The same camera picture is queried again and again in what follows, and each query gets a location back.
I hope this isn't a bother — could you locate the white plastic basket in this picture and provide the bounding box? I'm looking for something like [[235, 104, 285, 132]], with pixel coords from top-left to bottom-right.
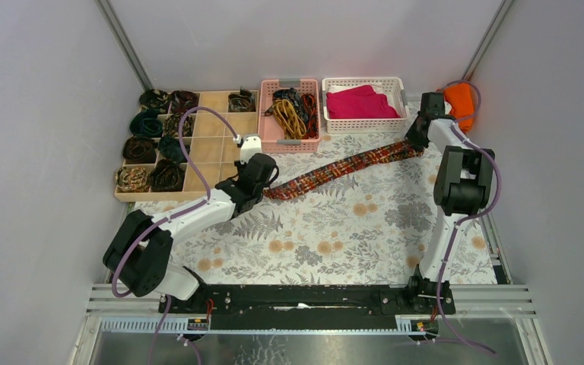
[[322, 77, 410, 133]]

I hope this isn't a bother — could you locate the rolled black brown tie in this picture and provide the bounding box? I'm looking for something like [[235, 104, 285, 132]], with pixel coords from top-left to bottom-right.
[[148, 160, 186, 192]]

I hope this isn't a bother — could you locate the dark teal patterned tie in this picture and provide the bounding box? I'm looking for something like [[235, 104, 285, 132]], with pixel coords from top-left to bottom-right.
[[272, 87, 303, 108]]

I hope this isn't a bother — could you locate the rolled dark brown tie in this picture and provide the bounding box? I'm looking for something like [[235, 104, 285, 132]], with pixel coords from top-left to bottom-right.
[[122, 136, 157, 164]]

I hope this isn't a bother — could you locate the rolled tan patterned tie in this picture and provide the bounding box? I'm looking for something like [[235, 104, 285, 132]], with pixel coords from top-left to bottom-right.
[[114, 167, 150, 193]]

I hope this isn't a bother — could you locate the rolled dark red tie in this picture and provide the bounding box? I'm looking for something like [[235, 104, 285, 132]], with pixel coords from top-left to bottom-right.
[[168, 90, 199, 113]]

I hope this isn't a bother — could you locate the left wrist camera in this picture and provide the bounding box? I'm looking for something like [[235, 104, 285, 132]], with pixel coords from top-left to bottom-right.
[[234, 134, 262, 164]]

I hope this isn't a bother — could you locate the pink plastic basket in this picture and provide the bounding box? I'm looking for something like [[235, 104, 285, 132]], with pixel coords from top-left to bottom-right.
[[257, 78, 322, 154]]

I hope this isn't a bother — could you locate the magenta folded cloth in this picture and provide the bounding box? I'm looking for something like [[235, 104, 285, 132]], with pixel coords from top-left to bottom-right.
[[326, 84, 400, 119]]

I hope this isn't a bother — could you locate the rolled camouflage tie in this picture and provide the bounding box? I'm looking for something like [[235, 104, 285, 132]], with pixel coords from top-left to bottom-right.
[[138, 89, 170, 113]]

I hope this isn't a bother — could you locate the yellow patterned tie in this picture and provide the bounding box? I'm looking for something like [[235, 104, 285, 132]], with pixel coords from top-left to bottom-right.
[[265, 99, 307, 140]]

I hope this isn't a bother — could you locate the rolled brown dotted tie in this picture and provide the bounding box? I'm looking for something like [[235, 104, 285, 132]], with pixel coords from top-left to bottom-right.
[[163, 113, 195, 138]]

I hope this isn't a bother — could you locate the orange black tie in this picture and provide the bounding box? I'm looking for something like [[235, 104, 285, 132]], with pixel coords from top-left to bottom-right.
[[301, 93, 319, 139]]

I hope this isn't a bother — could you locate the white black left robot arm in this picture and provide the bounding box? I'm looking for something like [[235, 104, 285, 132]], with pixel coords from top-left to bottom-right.
[[103, 153, 278, 313]]

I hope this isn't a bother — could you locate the wooden compartment tray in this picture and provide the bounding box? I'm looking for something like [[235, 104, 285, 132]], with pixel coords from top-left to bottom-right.
[[114, 90, 258, 203]]

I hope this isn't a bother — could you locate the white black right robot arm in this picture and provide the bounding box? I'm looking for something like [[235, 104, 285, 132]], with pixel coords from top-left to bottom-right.
[[405, 92, 495, 313]]

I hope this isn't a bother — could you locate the white floral table mat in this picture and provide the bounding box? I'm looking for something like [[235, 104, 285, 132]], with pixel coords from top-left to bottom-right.
[[113, 100, 497, 286]]

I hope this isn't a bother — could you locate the orange cloth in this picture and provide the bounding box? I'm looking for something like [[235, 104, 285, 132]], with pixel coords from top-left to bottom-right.
[[443, 83, 476, 133]]

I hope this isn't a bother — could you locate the red checkered patterned tie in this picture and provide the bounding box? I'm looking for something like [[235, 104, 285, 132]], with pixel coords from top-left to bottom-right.
[[264, 140, 424, 200]]

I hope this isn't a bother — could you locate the rolled teal tie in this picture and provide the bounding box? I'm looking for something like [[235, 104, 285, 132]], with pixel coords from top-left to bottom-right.
[[129, 109, 163, 138]]

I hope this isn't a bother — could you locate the rolled dark green tie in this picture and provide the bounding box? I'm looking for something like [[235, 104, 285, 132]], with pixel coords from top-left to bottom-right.
[[157, 135, 186, 163]]

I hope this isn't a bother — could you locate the rolled grey striped tie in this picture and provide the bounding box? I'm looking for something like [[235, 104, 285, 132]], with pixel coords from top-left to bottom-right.
[[227, 87, 256, 113]]

